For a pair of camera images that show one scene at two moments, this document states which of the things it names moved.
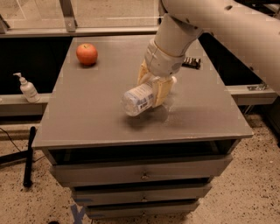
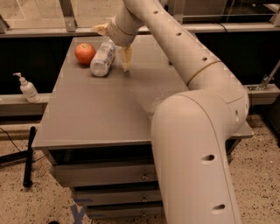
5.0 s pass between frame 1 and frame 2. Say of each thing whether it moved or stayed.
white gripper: moved
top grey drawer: stayed
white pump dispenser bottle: stayed
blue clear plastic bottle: moved
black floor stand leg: stayed
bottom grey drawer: stayed
